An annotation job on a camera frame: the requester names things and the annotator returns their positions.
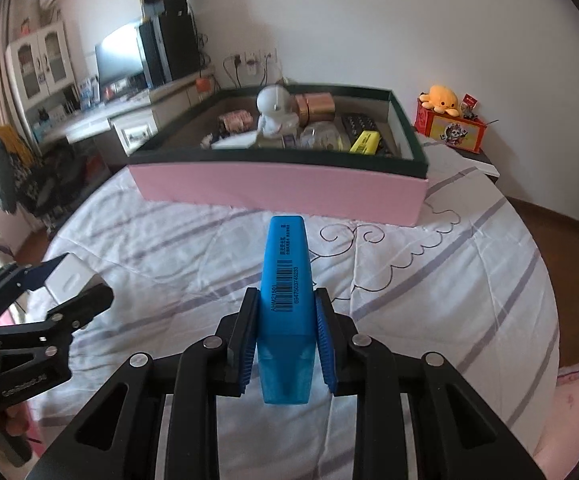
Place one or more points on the red printed box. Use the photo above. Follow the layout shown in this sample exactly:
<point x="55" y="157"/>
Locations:
<point x="452" y="132"/>

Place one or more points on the yellow garment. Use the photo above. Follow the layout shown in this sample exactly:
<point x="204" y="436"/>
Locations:
<point x="12" y="142"/>

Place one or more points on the black computer monitor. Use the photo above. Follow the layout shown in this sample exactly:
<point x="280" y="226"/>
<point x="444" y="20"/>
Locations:
<point x="119" y="52"/>

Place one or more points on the blue highlighter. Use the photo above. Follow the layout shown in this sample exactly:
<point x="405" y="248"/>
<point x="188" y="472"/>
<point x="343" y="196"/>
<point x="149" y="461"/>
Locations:
<point x="284" y="270"/>

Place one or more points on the white glass-door cabinet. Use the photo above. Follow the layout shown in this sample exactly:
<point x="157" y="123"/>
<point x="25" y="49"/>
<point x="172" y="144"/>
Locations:
<point x="39" y="70"/>

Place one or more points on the pink box with black rim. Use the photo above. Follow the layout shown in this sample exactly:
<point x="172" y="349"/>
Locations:
<point x="279" y="192"/>

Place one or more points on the yellow octopus plush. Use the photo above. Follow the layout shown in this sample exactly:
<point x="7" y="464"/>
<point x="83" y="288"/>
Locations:
<point x="439" y="99"/>

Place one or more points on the white drawer cabinet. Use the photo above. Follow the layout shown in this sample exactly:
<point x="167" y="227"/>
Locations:
<point x="134" y="132"/>

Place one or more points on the black office chair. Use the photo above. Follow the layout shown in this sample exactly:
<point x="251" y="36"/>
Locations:
<point x="59" y="185"/>

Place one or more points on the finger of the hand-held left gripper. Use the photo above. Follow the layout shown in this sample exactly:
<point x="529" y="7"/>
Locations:
<point x="84" y="305"/>
<point x="34" y="275"/>

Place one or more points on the pink block toy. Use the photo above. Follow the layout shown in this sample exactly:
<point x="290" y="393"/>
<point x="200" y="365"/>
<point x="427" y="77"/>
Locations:
<point x="235" y="121"/>

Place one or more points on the copper metal cup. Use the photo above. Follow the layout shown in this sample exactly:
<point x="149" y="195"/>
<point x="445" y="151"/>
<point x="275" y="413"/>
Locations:
<point x="317" y="107"/>

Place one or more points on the yellow highlighter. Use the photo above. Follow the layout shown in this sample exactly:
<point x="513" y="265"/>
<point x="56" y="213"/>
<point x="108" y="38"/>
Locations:
<point x="366" y="142"/>

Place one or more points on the white plastic box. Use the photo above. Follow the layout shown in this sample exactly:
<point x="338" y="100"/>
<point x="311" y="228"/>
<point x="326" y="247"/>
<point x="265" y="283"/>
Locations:
<point x="72" y="280"/>

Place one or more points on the blue white carton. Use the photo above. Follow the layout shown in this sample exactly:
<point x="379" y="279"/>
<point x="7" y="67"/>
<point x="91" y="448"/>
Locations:
<point x="87" y="91"/>

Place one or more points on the black remote control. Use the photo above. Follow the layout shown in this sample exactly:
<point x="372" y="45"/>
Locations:
<point x="362" y="122"/>

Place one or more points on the grey patterned jacket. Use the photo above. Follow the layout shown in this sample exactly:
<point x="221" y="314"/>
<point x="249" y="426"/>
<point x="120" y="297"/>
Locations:
<point x="12" y="180"/>

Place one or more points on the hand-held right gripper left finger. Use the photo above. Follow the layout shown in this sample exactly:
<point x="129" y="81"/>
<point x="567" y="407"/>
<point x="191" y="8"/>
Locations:
<point x="248" y="355"/>

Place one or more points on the black white low cabinet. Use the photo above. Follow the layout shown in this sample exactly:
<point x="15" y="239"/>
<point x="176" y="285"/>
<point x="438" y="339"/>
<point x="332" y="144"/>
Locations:
<point x="479" y="165"/>

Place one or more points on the bottle with orange cap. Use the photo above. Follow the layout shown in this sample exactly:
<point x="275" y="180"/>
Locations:
<point x="203" y="87"/>

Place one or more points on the small red card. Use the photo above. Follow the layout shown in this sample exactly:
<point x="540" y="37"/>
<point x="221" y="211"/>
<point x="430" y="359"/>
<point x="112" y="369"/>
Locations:
<point x="470" y="105"/>

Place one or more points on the white astronaut figurine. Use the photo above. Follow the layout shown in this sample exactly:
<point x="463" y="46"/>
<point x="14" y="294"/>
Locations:
<point x="275" y="110"/>

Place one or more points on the person's left hand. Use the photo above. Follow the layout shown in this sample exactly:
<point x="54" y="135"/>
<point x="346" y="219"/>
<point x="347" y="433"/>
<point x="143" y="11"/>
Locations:
<point x="17" y="420"/>

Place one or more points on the white wall outlets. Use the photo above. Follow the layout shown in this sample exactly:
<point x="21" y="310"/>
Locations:
<point x="252" y="57"/>

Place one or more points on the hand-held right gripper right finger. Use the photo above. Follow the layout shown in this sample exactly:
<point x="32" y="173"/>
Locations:
<point x="325" y="355"/>

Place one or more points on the white desk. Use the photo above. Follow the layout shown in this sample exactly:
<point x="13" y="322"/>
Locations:
<point x="89" y="120"/>

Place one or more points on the black computer tower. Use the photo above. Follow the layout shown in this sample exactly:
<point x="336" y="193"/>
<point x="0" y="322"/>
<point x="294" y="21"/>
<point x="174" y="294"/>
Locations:
<point x="172" y="47"/>

